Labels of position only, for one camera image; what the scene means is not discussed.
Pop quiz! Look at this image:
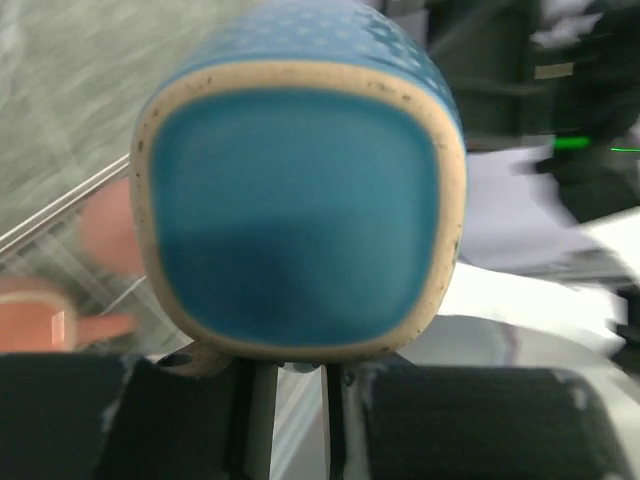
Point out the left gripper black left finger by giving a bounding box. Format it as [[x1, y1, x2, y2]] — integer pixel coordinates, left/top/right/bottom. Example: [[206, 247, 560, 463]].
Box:
[[1, 353, 278, 479]]

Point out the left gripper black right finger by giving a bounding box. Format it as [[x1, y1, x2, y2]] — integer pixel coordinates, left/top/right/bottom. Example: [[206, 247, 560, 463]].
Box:
[[325, 352, 631, 480]]

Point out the orange floral mug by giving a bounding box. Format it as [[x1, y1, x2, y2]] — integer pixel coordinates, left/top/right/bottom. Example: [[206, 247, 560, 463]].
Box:
[[1, 277, 136, 353]]

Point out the blue mug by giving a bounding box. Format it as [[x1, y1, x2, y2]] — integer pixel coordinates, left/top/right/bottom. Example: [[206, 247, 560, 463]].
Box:
[[130, 1, 467, 364]]

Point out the tall pink plastic cup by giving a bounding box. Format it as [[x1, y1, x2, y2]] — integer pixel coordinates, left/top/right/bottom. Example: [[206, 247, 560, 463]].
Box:
[[79, 178, 144, 276]]

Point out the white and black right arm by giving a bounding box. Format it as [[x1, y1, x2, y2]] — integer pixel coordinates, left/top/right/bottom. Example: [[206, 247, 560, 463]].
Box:
[[422, 1, 639, 370]]

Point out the white wire dish rack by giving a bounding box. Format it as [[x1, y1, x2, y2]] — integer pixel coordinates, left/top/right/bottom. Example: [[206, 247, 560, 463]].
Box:
[[1, 155, 190, 358]]

